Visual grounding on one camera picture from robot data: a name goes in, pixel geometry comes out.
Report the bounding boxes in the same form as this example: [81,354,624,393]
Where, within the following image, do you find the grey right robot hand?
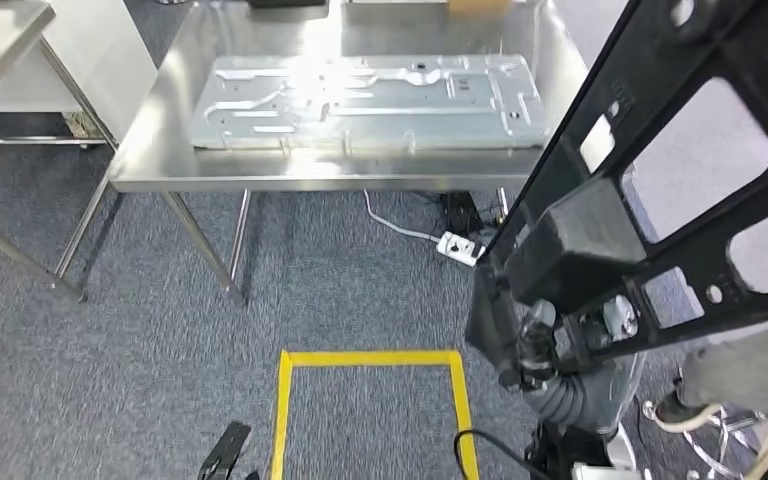
[518,296,648,437]

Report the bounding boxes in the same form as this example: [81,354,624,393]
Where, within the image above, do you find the black plastic plate part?
[464,0,768,392]

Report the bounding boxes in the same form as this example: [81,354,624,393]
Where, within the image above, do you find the stainless steel workbench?
[106,0,591,307]

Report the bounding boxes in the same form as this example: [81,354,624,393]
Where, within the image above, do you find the person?
[652,317,768,480]

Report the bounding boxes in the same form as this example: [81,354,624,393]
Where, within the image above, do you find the white power strip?
[435,231,486,268]

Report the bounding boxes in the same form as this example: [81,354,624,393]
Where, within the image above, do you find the black power adapters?
[440,192,491,236]

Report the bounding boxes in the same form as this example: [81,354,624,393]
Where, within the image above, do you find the stamped sheet metal panel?
[188,52,551,157]

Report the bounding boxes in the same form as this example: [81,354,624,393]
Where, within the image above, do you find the small speckled floor object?
[62,112,98,148]

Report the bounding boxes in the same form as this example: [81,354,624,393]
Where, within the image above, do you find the white partition board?
[0,0,160,144]

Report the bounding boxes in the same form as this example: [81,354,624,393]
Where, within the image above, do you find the white power cable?
[362,190,442,243]

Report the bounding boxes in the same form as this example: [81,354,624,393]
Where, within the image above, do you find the black left wrist camera bracket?
[197,421,253,480]

